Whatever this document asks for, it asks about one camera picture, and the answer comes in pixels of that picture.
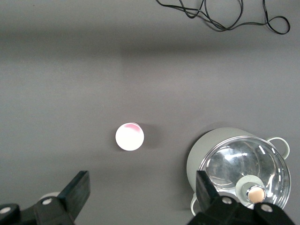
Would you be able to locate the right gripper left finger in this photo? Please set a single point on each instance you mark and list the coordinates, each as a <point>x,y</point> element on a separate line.
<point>75,194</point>

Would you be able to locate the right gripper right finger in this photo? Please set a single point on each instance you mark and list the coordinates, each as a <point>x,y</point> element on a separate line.
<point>206,194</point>

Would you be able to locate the pink plastic cup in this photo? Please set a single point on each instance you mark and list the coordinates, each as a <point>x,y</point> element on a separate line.
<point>130,138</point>

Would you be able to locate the glass lid with steel rim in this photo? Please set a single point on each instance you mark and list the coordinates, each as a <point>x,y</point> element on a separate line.
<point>234,159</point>

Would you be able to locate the pale green cooking pot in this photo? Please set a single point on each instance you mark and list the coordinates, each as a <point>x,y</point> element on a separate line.
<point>199,150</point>

